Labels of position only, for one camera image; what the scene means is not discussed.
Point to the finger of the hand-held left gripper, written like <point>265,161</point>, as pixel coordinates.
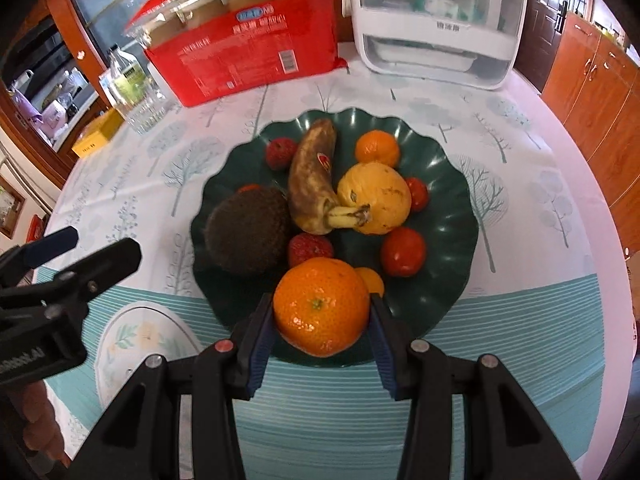
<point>50,250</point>
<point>90,275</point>

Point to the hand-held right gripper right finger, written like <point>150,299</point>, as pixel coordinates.
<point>385,355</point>

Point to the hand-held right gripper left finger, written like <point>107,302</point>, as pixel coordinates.
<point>257,355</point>

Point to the orange mandarin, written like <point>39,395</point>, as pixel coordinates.
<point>322,305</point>

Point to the dark green scalloped plate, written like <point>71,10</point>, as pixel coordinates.
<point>450,240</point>

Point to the red cherry tomato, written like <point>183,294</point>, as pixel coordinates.
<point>418,194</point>
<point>248,189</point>

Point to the person's left hand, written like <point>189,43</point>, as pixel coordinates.
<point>40,415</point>

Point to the small orange tangerine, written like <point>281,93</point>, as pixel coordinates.
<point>377,148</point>
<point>374,280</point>

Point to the white floral plate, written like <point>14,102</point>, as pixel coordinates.
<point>145,350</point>

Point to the brown fuzzy kiwi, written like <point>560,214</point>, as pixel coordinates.
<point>245,232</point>

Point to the yellow cardboard box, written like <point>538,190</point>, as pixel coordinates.
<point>97,135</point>

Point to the tree-print tablecloth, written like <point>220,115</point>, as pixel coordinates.
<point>525,310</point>

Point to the large yellow orange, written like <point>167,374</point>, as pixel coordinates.
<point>380,195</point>

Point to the clear glass cup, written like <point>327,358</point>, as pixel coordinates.
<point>145,112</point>

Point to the glass display cabinet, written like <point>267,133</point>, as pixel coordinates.
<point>45,75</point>

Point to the clear plastic bottle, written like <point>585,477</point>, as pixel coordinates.
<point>125,77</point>

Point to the brown spotted banana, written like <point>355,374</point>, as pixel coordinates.
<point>310,170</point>

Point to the red paper cup pack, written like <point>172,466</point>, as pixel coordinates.
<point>240,55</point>

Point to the wooden cabinet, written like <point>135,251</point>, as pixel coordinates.
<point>595,110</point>

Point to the white countertop appliance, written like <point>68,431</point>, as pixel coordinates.
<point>435,25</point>

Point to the dark wooden door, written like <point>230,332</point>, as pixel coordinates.
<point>542,20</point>

